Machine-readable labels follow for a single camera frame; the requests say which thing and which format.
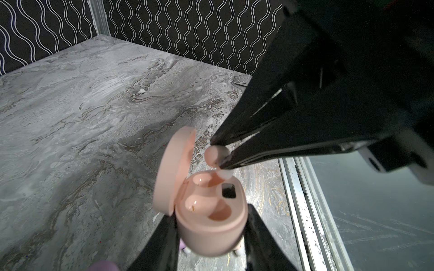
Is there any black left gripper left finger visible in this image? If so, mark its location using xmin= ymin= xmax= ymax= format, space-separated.
xmin=127 ymin=215 xmax=180 ymax=271

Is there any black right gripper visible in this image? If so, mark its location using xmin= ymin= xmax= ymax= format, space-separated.
xmin=220 ymin=1 xmax=434 ymax=185

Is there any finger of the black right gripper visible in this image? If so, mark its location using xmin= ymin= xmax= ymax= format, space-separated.
xmin=210 ymin=13 xmax=320 ymax=145

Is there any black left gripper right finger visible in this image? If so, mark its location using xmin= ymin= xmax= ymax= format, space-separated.
xmin=244 ymin=204 xmax=297 ymax=271

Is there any pink earbud charging case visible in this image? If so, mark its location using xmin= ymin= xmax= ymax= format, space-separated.
xmin=153 ymin=126 xmax=248 ymax=257

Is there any purple earbud charging case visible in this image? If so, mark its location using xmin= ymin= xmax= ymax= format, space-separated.
xmin=86 ymin=260 xmax=120 ymax=271

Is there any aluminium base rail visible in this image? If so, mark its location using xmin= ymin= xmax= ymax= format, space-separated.
xmin=278 ymin=157 xmax=354 ymax=271

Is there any aluminium corner post right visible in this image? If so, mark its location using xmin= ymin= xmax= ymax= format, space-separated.
xmin=87 ymin=0 xmax=111 ymax=36

